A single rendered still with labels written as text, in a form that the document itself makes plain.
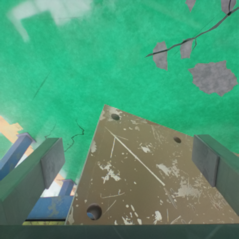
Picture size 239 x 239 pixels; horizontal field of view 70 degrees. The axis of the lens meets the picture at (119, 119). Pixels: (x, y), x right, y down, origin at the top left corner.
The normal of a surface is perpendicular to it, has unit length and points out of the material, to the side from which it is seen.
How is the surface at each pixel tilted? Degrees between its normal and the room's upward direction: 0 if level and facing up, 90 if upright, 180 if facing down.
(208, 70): 0
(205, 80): 0
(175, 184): 90
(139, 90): 0
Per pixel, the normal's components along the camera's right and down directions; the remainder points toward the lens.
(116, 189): 0.35, -0.69
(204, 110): -0.12, 0.64
